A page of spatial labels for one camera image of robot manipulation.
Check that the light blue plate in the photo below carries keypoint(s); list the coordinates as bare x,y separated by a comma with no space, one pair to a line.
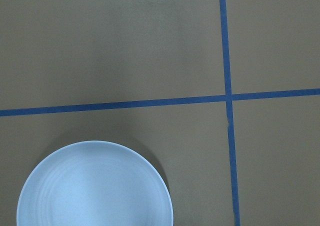
94,183

